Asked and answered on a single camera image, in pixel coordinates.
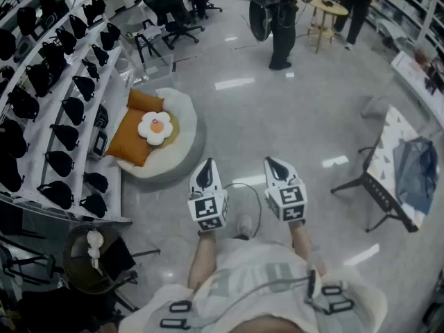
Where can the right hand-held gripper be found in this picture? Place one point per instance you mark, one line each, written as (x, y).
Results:
(291, 196)

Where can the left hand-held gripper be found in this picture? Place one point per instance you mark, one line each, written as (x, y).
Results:
(208, 206)

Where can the white flower cushion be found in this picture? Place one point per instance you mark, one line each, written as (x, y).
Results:
(163, 137)

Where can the large orange pillow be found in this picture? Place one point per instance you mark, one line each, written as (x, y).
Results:
(128, 144)

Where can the small orange pillow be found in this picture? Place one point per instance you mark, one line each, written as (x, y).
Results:
(144, 101)

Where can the person's left forearm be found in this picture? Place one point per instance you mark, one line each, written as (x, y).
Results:
(203, 258)

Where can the person's right forearm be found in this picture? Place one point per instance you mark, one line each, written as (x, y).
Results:
(305, 245)

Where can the person's right shoe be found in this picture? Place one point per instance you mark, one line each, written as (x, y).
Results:
(244, 225)

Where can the yellow round seat pad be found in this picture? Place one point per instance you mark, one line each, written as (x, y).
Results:
(176, 128)

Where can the white round floor sofa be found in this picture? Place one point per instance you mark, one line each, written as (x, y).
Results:
(184, 116)

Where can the person's cream shirt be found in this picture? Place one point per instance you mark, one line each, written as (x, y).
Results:
(249, 262)

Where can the folding table with patterned top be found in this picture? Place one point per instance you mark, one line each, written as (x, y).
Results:
(388, 144)

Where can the black cloth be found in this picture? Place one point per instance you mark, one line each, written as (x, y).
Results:
(119, 255)

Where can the white appliance with black window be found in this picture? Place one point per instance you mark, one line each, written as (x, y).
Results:
(100, 144)

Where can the black and white appliance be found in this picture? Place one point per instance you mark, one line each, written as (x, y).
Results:
(101, 116)

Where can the white plush toy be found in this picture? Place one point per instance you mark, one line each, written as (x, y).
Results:
(94, 245)

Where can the blue plastic bag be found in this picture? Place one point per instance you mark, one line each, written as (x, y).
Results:
(416, 175)

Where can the white display counter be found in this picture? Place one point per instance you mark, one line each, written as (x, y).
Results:
(409, 71)

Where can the round wooden side table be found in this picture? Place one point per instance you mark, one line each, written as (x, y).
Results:
(329, 7)

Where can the black office chair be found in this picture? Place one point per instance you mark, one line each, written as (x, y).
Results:
(170, 5)

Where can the black metal stand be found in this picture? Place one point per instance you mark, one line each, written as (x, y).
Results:
(31, 265)

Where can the grey shelving rack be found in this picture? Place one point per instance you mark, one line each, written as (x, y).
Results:
(426, 12)

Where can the black stool frame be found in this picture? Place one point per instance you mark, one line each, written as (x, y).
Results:
(143, 36)

